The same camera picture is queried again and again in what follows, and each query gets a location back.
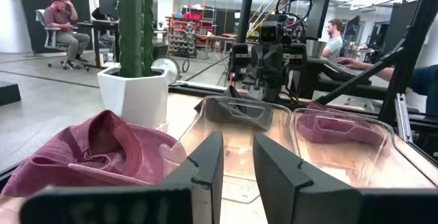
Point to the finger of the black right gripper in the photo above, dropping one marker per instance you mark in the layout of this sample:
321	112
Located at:
260	63
276	63

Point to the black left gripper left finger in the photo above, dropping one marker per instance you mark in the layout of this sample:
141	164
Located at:
205	169

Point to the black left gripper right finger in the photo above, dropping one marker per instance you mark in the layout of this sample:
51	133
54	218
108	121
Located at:
284	183

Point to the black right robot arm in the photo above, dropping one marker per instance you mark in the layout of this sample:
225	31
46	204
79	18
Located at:
245	11

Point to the clear plastic bin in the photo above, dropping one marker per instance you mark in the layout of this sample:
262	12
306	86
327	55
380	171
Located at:
342	162
191	138

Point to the metal cup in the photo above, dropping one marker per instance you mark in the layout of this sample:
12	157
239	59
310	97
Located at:
315	48

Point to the person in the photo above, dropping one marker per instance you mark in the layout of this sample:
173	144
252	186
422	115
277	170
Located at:
60	16
424	80
333	46

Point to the red storage shelf rack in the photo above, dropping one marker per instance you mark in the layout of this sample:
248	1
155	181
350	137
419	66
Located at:
181	42

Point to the white round fan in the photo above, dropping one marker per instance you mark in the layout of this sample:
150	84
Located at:
171	67

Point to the white plant pot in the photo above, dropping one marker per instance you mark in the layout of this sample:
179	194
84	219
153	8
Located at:
133	97

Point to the green cactus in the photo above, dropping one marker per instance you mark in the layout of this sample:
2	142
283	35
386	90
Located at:
130	28

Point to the silver aluminium bar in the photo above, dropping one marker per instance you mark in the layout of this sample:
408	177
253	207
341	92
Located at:
403	118

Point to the black office desk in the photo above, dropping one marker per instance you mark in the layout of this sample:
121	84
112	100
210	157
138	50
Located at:
102	22

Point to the black monitor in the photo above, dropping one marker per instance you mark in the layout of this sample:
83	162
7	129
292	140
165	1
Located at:
107	3

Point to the white office chair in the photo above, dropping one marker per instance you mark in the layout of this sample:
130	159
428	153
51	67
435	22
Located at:
40	18

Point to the black floor platform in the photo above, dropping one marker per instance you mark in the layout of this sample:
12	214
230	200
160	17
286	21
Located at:
8	94

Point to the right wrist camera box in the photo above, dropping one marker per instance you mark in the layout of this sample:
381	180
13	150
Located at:
270	34

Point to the black aluminium rig frame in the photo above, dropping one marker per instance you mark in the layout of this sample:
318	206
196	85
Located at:
410	46

